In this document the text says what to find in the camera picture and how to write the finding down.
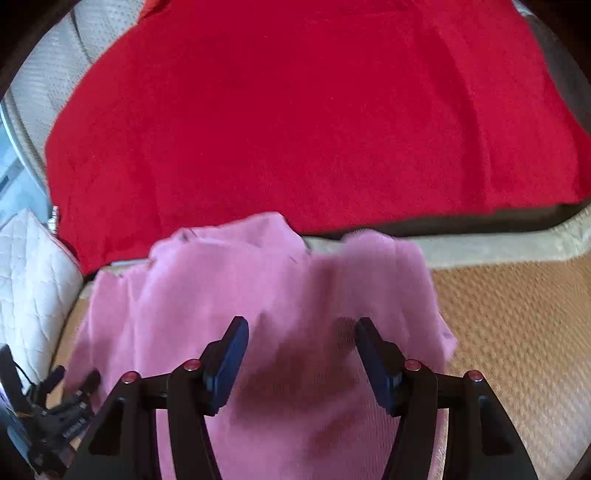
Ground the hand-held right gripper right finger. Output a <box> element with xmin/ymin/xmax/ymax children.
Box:
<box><xmin>355</xmin><ymin>317</ymin><xmax>539</xmax><ymax>480</ymax></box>

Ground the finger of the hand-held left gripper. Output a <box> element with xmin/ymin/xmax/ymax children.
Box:
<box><xmin>32</xmin><ymin>366</ymin><xmax>66</xmax><ymax>403</ymax></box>
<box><xmin>68</xmin><ymin>369</ymin><xmax>101</xmax><ymax>408</ymax></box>

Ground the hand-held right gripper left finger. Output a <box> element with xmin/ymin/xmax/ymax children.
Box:
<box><xmin>62</xmin><ymin>316</ymin><xmax>250</xmax><ymax>480</ymax></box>

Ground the pink jacket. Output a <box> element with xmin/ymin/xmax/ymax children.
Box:
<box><xmin>62</xmin><ymin>211</ymin><xmax>459</xmax><ymax>480</ymax></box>

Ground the white quilted pad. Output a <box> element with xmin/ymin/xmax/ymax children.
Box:
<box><xmin>0</xmin><ymin>209</ymin><xmax>86</xmax><ymax>384</ymax></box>

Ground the woven bamboo mat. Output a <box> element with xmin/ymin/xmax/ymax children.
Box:
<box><xmin>51</xmin><ymin>203</ymin><xmax>591</xmax><ymax>480</ymax></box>

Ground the dark brown sofa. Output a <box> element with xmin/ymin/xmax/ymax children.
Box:
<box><xmin>295</xmin><ymin>200</ymin><xmax>588</xmax><ymax>241</ymax></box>

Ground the red blanket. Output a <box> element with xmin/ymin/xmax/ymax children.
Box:
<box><xmin>44</xmin><ymin>0</ymin><xmax>591</xmax><ymax>278</ymax></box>

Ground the beige dotted curtain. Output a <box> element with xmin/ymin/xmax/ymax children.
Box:
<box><xmin>7</xmin><ymin>0</ymin><xmax>591</xmax><ymax>185</ymax></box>

